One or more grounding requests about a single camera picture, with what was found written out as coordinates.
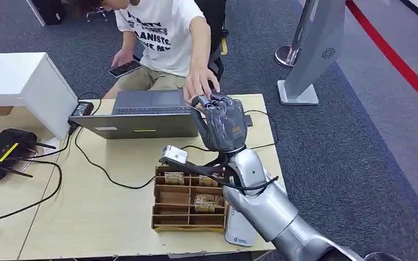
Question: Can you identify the person's right hand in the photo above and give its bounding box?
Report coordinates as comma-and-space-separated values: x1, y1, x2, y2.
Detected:
110, 48, 134, 69

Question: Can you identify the person's left hand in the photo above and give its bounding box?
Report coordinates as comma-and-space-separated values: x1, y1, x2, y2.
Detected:
183, 66, 221, 103

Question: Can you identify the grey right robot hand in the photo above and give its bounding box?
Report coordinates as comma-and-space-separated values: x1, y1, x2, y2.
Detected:
189, 94, 249, 153

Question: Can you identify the black phone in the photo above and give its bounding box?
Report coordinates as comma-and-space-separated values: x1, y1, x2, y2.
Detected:
108, 60, 142, 78

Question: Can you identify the person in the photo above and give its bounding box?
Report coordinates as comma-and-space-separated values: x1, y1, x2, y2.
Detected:
75, 0, 221, 103

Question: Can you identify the chrome stool base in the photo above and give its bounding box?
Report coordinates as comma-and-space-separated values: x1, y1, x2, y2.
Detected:
85, 6, 109, 22

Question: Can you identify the black power adapter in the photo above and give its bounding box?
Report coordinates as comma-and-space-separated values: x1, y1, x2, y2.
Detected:
71, 101, 95, 118

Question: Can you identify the grey laptop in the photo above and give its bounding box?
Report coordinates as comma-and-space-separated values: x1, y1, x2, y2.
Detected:
68, 89, 200, 140

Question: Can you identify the black cabinet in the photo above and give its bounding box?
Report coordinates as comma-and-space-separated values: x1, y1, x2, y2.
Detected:
26, 0, 66, 27

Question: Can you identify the chrome stanchion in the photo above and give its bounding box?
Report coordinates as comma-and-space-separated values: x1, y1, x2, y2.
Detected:
274, 0, 316, 69

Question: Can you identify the wooden card box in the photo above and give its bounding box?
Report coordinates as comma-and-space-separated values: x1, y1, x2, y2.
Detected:
151, 165, 229, 233

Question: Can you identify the flat white device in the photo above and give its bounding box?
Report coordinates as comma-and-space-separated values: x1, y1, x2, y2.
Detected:
225, 205, 257, 248

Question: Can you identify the white cabinet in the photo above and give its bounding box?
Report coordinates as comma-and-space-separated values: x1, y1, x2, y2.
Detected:
0, 52, 79, 140

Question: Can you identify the grey kiosk stand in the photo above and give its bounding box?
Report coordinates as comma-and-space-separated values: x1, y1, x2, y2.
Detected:
276, 0, 347, 106

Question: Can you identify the black router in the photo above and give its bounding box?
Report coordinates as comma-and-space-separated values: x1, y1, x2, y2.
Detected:
0, 129, 57, 182

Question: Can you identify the round grey rim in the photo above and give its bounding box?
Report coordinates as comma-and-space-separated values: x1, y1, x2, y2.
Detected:
362, 252, 403, 261

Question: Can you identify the black looped cable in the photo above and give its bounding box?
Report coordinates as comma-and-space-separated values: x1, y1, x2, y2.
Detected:
77, 92, 102, 116

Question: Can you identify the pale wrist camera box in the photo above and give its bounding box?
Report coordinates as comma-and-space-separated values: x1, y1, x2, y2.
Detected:
158, 145, 189, 166

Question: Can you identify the long black cable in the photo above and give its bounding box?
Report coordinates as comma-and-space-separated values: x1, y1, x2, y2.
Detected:
72, 109, 279, 190

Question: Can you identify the black adapter cable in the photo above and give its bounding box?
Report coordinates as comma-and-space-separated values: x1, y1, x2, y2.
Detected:
10, 122, 78, 161

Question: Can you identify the black router cable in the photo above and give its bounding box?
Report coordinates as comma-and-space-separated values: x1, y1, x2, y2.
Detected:
0, 158, 63, 225

